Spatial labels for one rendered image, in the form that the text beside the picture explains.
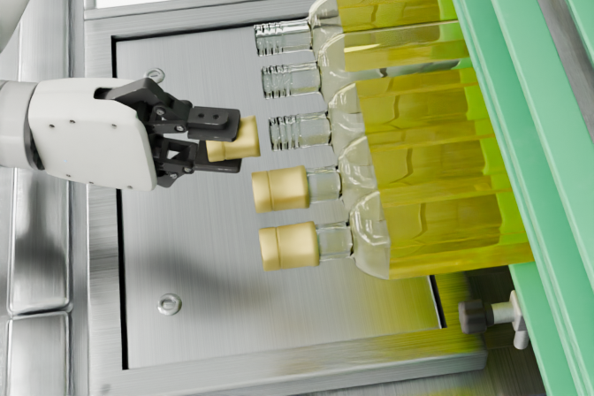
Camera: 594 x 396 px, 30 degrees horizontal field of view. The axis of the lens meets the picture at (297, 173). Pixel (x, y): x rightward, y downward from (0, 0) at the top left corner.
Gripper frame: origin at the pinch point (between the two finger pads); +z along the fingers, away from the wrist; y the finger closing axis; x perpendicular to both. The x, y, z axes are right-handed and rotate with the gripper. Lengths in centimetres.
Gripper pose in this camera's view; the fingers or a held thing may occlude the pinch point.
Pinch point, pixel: (217, 140)
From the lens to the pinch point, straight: 93.8
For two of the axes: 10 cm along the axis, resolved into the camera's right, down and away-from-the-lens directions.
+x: 1.3, -7.9, 6.0
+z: 9.9, 0.8, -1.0
